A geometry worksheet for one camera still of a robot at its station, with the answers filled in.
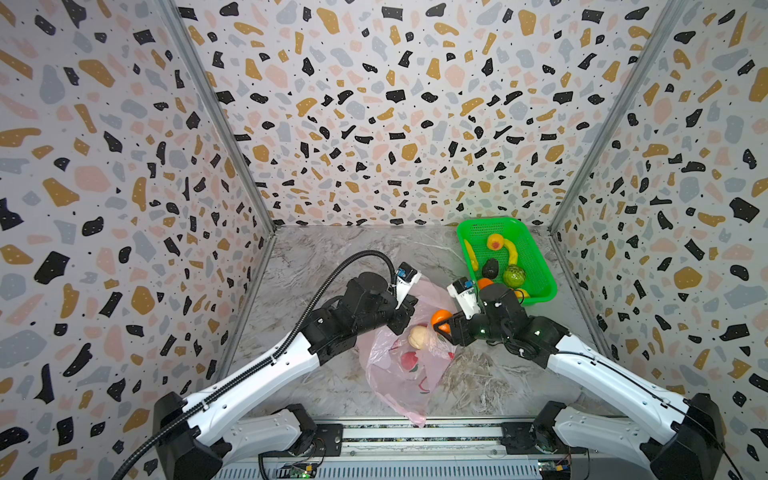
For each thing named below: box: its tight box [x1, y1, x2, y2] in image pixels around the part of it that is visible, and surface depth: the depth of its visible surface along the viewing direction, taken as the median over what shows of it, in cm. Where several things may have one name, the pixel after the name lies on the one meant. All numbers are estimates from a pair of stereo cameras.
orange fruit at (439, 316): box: [430, 309, 453, 333], surface depth 76 cm
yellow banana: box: [503, 238, 518, 265], surface depth 115 cm
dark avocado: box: [482, 258, 498, 279], surface depth 105 cm
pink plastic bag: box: [359, 276, 457, 428], surface depth 85 cm
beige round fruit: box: [408, 326, 428, 350], surface depth 88 cm
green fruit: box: [503, 264, 526, 288], surface depth 102 cm
